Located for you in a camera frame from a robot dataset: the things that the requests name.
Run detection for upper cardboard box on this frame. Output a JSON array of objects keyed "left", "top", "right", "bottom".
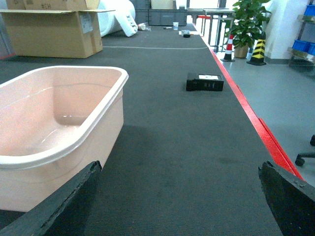
[{"left": 5, "top": 0, "right": 100, "bottom": 11}]

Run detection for white foam roll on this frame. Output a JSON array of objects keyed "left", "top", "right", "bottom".
[{"left": 97, "top": 0, "right": 138, "bottom": 37}]

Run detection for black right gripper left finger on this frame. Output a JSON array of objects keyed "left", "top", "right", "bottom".
[{"left": 0, "top": 161, "right": 102, "bottom": 236}]

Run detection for large cardboard box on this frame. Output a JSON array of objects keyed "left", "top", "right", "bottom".
[{"left": 0, "top": 9, "right": 103, "bottom": 59}]

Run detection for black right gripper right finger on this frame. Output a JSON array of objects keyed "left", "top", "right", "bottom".
[{"left": 258, "top": 161, "right": 315, "bottom": 236}]

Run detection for small black tape item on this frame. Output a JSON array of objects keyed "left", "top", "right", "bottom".
[{"left": 179, "top": 30, "right": 193, "bottom": 38}]

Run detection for black office chair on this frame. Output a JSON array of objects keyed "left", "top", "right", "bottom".
[{"left": 295, "top": 135, "right": 315, "bottom": 167}]

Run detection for grey plastic crate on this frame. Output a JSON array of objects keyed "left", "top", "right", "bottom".
[{"left": 148, "top": 9, "right": 188, "bottom": 26}]

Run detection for blue bins on shelf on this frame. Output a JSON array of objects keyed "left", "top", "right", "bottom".
[{"left": 292, "top": 0, "right": 315, "bottom": 56}]

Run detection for black electronic device box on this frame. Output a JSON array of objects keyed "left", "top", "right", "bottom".
[{"left": 186, "top": 72, "right": 224, "bottom": 91}]

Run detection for red white traffic cone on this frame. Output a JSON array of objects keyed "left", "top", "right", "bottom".
[{"left": 221, "top": 34, "right": 235, "bottom": 62}]

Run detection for pink plastic storage box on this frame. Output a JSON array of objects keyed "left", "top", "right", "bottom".
[{"left": 0, "top": 66, "right": 128, "bottom": 212}]

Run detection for yellow black traffic cone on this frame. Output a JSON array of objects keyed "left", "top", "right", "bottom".
[{"left": 247, "top": 31, "right": 266, "bottom": 66}]

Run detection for green potted plant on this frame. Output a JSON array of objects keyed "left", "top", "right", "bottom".
[{"left": 228, "top": 0, "right": 271, "bottom": 59}]

